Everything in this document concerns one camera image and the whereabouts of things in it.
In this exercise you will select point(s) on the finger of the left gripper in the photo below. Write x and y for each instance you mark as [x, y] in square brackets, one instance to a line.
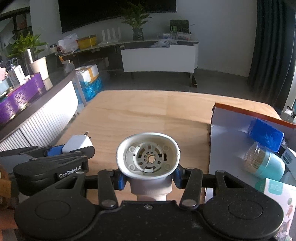
[54, 150]

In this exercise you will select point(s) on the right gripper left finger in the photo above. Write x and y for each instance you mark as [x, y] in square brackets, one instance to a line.
[118, 180]

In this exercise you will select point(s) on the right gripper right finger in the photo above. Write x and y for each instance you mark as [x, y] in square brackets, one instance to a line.
[180, 177]

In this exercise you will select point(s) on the white usb charger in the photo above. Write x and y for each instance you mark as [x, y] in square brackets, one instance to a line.
[77, 142]

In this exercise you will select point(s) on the white socket adapter plug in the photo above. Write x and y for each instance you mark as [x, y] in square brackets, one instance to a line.
[148, 160]

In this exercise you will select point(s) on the blue packaged pack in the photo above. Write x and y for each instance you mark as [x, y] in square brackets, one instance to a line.
[265, 134]

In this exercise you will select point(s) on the adhesive bandage box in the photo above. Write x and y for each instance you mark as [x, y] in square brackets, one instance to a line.
[284, 195]

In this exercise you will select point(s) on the white charger product box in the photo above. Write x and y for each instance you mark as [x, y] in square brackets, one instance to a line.
[285, 153]

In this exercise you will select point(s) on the left hand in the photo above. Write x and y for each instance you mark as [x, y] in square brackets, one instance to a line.
[7, 213]

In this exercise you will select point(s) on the curved reception counter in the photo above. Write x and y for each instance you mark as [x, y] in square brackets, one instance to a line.
[45, 118]

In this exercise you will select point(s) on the blue plastic bag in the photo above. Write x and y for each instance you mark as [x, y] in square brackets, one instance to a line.
[91, 89]

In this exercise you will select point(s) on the white yellow carton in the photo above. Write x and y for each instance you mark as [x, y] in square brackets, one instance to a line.
[87, 73]

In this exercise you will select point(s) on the teal toothpick jar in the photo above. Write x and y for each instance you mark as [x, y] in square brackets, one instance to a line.
[263, 163]

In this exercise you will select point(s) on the green plant on counter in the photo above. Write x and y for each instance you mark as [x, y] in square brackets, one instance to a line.
[27, 48]

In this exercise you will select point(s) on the white plastic bag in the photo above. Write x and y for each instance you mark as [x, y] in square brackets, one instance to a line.
[68, 44]

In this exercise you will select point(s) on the yellow box on console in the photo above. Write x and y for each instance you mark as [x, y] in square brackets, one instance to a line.
[87, 42]

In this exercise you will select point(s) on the white tv console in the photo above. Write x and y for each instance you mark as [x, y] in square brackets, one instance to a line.
[139, 56]

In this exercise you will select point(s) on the white wifi router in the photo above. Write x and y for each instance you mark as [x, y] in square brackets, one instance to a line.
[111, 35]

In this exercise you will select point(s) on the dark curtain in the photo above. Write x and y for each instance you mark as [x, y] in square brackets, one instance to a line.
[273, 62]

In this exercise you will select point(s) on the potted plant in vase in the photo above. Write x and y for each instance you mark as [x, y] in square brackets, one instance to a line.
[135, 16]

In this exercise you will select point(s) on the wall television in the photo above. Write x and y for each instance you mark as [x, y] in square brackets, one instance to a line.
[75, 13]

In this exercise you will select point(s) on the dark photo frame box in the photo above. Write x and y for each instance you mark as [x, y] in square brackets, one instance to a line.
[179, 26]

